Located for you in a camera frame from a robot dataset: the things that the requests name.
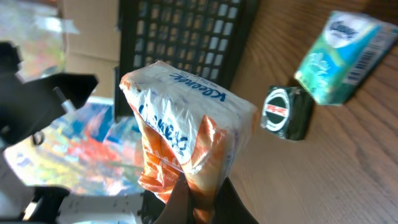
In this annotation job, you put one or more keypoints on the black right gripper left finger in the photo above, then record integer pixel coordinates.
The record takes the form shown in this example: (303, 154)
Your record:
(178, 209)

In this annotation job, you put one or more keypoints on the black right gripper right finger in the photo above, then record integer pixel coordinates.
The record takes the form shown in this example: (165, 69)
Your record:
(229, 208)

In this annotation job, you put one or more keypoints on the orange tissue pack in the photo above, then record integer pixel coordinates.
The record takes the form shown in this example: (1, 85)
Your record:
(189, 126)

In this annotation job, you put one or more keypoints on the black round-logo packet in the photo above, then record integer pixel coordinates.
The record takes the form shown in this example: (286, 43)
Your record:
(287, 111)

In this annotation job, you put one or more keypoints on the green tissue pack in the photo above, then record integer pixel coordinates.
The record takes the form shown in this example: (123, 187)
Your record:
(348, 48)

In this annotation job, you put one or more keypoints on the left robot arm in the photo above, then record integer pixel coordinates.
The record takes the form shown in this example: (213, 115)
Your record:
(26, 109)

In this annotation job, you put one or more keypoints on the colourful patterned floor mat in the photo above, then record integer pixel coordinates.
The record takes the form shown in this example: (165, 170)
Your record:
(86, 150)

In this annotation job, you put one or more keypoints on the dark grey plastic basket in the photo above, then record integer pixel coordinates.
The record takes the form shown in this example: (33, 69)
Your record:
(205, 38)

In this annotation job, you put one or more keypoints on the brown cardboard box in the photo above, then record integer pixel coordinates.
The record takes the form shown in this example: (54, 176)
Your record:
(92, 40)

